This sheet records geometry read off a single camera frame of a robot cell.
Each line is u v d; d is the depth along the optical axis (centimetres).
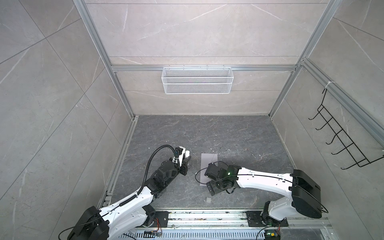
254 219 73
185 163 70
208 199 78
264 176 49
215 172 61
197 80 101
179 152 66
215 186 71
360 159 59
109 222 42
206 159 96
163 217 73
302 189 41
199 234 70
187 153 76
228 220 75
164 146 58
